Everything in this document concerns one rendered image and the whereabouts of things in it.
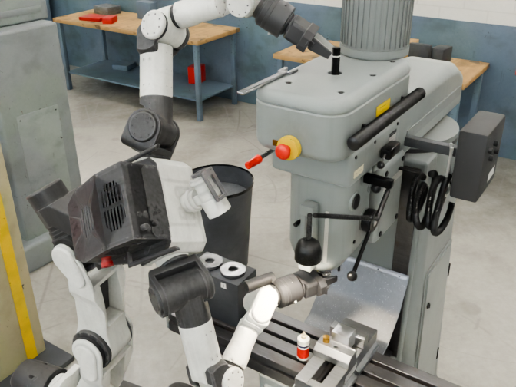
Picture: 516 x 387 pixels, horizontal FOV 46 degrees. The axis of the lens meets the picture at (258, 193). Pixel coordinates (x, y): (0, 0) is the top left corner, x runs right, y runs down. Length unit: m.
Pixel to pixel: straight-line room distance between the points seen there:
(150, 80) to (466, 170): 0.91
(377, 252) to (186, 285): 0.91
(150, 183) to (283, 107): 0.38
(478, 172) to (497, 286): 2.49
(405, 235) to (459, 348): 1.60
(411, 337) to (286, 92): 1.26
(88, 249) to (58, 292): 2.51
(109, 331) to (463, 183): 1.16
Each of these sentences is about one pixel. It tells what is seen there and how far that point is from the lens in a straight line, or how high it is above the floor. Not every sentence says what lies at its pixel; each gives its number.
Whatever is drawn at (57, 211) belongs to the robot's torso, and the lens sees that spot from 1.79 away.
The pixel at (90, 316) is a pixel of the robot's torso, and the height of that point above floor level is 1.14.
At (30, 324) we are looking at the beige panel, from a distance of 3.49.
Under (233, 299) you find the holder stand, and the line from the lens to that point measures 2.13.
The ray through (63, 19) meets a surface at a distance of 7.73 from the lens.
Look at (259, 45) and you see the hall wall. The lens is 6.88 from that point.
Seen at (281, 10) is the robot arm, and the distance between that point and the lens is 1.58.
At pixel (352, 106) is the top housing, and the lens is 1.44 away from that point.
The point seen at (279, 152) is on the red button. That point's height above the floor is 1.76.
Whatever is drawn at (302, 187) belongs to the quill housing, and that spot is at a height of 1.58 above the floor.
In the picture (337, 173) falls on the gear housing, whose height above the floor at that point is 1.67.
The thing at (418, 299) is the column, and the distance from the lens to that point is 2.32.
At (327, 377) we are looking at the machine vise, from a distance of 1.93.
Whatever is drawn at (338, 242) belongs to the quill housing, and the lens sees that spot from 1.72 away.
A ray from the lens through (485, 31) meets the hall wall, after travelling 5.86.
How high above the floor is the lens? 2.34
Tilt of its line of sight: 28 degrees down
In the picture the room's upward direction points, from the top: straight up
